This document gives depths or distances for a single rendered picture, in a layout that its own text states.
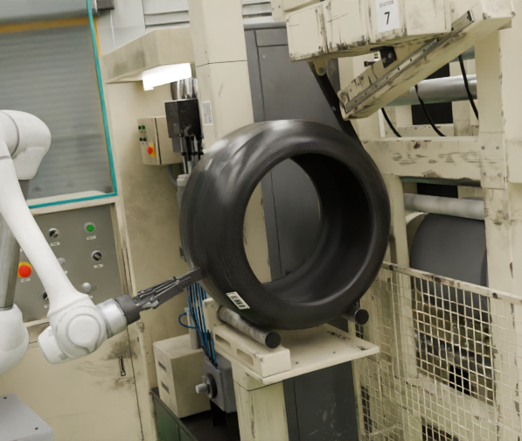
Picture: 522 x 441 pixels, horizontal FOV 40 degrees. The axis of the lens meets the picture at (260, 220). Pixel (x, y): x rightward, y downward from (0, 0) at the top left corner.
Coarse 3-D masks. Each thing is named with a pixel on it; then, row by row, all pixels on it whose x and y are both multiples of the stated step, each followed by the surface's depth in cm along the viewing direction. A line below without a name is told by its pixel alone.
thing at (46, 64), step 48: (0, 0) 221; (48, 0) 227; (0, 48) 222; (48, 48) 228; (96, 48) 234; (0, 96) 223; (48, 96) 229; (96, 96) 236; (96, 144) 237; (48, 192) 232; (96, 192) 239
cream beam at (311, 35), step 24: (336, 0) 193; (360, 0) 183; (408, 0) 168; (432, 0) 171; (288, 24) 220; (312, 24) 207; (336, 24) 195; (360, 24) 185; (408, 24) 169; (432, 24) 172; (312, 48) 209; (336, 48) 198; (360, 48) 196
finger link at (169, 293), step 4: (176, 284) 185; (168, 288) 184; (172, 288) 184; (176, 288) 185; (164, 292) 183; (168, 292) 183; (172, 292) 184; (176, 292) 185; (180, 292) 185; (156, 296) 182; (160, 296) 182; (164, 296) 183; (168, 296) 183; (172, 296) 184; (152, 300) 180; (156, 300) 181; (160, 300) 182; (164, 300) 183; (160, 304) 182; (152, 308) 181; (156, 308) 180
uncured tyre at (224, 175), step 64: (256, 128) 191; (320, 128) 191; (192, 192) 192; (320, 192) 223; (384, 192) 200; (192, 256) 193; (320, 256) 224; (384, 256) 205; (256, 320) 191; (320, 320) 196
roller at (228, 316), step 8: (224, 312) 216; (232, 312) 213; (224, 320) 217; (232, 320) 210; (240, 320) 205; (248, 320) 203; (240, 328) 204; (248, 328) 199; (256, 328) 196; (264, 328) 194; (256, 336) 194; (264, 336) 190; (272, 336) 190; (280, 336) 191; (264, 344) 191; (272, 344) 190
